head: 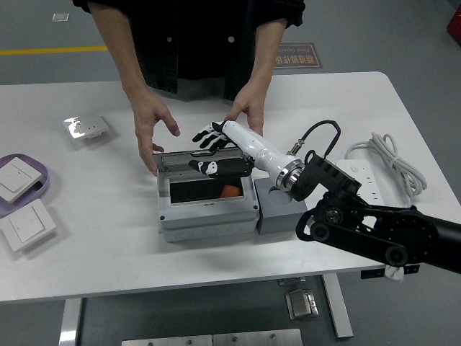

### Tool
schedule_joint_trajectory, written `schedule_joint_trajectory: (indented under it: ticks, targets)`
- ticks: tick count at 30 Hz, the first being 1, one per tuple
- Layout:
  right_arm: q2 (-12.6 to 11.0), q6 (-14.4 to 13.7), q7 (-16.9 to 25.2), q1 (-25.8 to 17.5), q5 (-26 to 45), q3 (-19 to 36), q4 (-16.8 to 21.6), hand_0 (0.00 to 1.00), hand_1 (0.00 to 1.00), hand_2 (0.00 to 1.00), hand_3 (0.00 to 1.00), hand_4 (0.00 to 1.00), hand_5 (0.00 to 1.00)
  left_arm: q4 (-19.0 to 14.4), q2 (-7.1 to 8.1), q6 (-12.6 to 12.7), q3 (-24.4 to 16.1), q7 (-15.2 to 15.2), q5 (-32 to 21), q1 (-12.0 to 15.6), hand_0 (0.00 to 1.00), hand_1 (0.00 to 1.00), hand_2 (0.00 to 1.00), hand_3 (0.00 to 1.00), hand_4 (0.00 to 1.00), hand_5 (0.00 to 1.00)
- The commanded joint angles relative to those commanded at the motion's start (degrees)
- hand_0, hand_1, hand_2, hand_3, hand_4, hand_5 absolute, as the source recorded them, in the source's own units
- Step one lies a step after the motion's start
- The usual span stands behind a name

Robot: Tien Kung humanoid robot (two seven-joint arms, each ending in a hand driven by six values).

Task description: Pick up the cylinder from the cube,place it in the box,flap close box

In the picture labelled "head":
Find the white table leg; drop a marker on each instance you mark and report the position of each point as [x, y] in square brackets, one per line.
[340, 317]

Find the grey cube block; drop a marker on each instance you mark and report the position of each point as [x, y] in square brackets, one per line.
[277, 220]

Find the orange cylinder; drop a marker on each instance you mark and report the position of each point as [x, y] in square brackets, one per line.
[230, 191]

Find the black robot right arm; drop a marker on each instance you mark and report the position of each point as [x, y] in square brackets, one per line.
[360, 230]

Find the metal base plate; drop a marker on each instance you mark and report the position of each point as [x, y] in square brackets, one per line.
[234, 339]

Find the person's left hand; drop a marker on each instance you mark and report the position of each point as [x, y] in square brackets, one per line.
[252, 99]

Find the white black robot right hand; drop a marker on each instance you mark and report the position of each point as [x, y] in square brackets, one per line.
[252, 147]

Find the white wall switch panel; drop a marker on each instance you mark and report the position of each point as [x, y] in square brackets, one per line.
[16, 180]
[27, 225]

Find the purple tray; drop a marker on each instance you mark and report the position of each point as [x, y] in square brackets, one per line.
[43, 176]

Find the person's left forearm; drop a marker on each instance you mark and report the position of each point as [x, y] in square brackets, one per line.
[264, 54]

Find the white power strip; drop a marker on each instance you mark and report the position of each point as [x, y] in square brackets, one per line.
[367, 176]

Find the red bin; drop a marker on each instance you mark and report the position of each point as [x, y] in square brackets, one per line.
[454, 23]

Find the person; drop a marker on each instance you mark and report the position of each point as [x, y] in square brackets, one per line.
[194, 39]

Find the glossy white socket panel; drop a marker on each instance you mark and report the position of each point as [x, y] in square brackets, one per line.
[86, 127]

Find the silver floor socket box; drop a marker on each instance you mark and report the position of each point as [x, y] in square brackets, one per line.
[302, 303]

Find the small silver floor plate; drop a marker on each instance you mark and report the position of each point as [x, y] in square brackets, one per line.
[60, 17]

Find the person's right hand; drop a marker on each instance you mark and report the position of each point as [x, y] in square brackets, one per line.
[147, 115]

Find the grey box with clear lid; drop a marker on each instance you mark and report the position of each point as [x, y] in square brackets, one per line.
[205, 216]

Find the metal table bracket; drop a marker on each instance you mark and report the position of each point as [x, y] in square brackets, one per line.
[291, 281]

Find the person's right forearm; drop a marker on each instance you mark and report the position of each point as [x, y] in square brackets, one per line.
[119, 54]

